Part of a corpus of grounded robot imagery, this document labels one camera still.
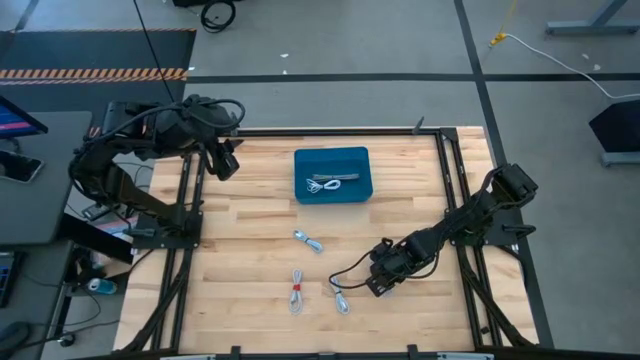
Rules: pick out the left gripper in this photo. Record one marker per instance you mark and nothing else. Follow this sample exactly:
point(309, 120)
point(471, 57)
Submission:
point(225, 162)

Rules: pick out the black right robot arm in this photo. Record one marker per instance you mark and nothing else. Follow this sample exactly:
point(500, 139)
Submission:
point(465, 217)

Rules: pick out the black floor cabinet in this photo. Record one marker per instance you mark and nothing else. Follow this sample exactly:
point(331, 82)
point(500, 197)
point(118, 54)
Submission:
point(185, 2)

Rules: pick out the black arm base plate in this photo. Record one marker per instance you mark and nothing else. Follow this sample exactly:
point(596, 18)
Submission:
point(505, 235)
point(192, 235)

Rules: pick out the grey table leg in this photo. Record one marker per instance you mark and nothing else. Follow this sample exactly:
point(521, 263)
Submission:
point(590, 27)

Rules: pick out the blue plastic bin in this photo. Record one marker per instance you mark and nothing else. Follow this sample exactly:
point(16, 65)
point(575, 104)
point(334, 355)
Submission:
point(350, 160)

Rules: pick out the black desk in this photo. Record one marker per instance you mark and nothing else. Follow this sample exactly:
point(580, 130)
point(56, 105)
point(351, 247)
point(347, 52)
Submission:
point(45, 210)

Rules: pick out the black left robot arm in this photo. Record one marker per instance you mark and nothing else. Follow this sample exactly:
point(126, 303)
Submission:
point(125, 187)

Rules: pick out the black remote control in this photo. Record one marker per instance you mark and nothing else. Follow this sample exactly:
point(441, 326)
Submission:
point(95, 211)

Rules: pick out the blue and white bottle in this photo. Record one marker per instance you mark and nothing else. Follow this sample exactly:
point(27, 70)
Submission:
point(102, 286)

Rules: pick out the computer monitor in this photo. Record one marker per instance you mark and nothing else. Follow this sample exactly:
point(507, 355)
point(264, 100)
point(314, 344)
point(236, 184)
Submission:
point(15, 122)

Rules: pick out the dark grey desk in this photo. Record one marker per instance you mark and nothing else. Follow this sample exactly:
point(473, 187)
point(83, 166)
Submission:
point(40, 280)

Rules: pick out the black hazard-striped floor mat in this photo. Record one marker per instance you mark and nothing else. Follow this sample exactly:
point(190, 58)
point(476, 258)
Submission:
point(100, 50)

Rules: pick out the black aluminium table frame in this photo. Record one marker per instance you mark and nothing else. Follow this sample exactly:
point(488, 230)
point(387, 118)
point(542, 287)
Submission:
point(350, 132)

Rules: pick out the grey frame clamp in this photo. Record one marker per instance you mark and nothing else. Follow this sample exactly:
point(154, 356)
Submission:
point(418, 127)

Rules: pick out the black smartphone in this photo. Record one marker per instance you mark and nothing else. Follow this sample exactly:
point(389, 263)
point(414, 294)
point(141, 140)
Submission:
point(17, 167)

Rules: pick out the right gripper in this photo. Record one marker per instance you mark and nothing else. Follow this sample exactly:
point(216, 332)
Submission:
point(387, 272)

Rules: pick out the black box on grey base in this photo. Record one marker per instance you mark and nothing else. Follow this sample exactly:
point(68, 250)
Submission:
point(620, 127)

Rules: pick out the black keyboard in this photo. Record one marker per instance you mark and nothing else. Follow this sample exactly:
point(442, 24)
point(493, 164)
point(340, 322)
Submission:
point(7, 280)

